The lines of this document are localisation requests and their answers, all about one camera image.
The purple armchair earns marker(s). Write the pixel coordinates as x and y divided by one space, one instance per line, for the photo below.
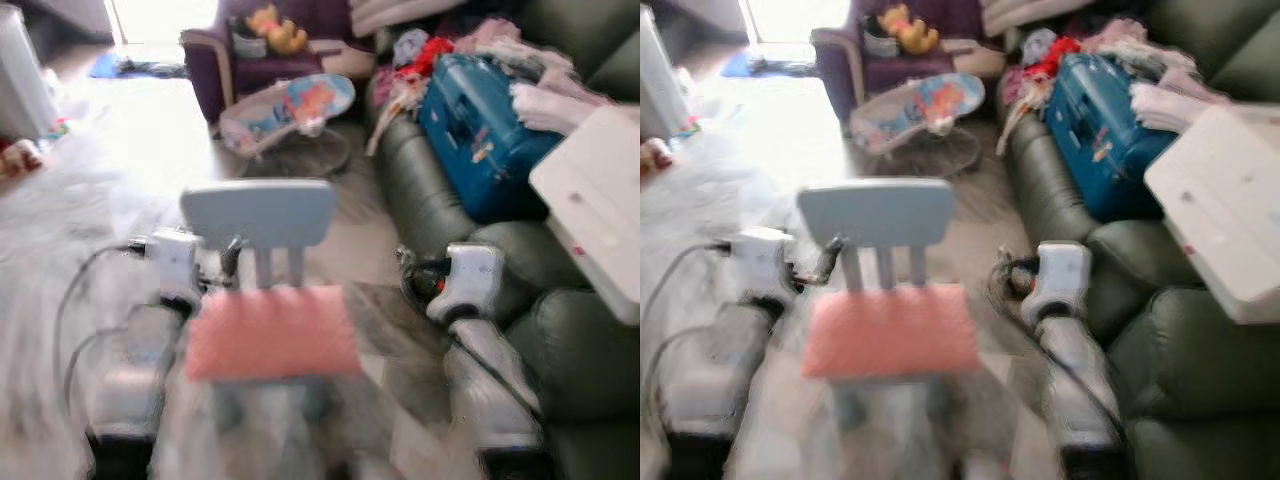
215 75
850 75

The beige stuffed toy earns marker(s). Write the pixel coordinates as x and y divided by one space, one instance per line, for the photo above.
20 158
654 156

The pale pink clothes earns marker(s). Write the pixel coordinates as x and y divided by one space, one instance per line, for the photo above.
555 105
1175 105

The dark green leather sofa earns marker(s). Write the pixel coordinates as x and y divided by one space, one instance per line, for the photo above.
1200 400
580 380

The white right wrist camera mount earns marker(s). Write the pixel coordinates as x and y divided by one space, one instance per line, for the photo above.
1060 278
470 280

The pink and grey pillow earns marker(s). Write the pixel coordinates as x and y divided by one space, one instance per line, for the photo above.
272 335
890 332

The yellow plush bear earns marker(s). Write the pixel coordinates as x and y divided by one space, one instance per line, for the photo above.
908 30
275 30

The pale grey laundry basket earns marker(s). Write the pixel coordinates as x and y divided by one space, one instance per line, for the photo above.
25 75
660 75

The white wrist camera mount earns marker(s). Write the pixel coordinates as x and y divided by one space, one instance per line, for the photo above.
176 265
470 280
1060 278
763 265

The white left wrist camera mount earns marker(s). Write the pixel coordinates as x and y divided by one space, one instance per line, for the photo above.
763 265
176 265

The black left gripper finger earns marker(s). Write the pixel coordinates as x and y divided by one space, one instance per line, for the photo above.
830 258
232 258

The light blue kids chair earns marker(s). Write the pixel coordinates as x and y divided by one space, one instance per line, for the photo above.
260 212
875 212

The bright red garment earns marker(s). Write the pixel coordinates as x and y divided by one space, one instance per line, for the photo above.
1058 55
430 55

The blue hard suitcase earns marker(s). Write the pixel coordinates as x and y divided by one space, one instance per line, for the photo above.
1100 140
480 140

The white flat plastic panel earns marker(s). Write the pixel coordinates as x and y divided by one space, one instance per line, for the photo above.
1220 200
595 200

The blue floor mat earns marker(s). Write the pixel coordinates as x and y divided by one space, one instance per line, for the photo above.
765 66
130 66

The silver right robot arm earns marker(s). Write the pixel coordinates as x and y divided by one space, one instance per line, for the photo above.
490 395
1085 400

